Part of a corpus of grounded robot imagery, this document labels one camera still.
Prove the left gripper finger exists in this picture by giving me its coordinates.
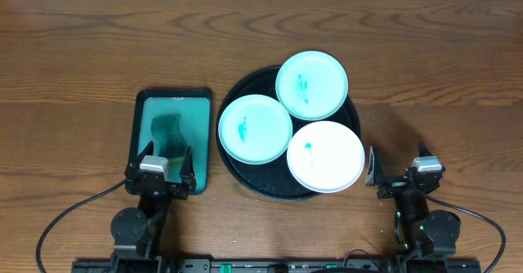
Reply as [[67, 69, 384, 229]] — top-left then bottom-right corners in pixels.
[[135, 141, 154, 168], [179, 146, 195, 183]]

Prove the green yellow sponge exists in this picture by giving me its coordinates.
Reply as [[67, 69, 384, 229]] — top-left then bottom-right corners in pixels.
[[150, 114, 188, 163]]

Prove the mint plate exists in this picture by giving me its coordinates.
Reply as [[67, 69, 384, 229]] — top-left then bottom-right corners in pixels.
[[275, 51, 349, 121], [217, 94, 293, 164]]

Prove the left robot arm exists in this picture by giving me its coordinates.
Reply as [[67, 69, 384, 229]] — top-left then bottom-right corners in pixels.
[[109, 141, 196, 273]]

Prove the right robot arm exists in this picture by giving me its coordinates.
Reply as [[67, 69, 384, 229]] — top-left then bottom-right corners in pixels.
[[365, 143, 461, 272]]

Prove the green rectangular sponge tray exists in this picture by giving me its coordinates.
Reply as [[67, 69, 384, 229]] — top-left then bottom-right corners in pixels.
[[128, 88, 212, 195]]

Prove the black round tray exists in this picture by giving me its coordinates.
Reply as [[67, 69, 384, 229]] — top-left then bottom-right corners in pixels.
[[216, 65, 365, 201]]

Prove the white plate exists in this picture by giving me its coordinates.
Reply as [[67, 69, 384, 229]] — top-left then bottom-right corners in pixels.
[[287, 121, 365, 194]]

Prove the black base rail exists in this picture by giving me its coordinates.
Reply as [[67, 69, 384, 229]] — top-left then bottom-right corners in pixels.
[[71, 257, 483, 273]]

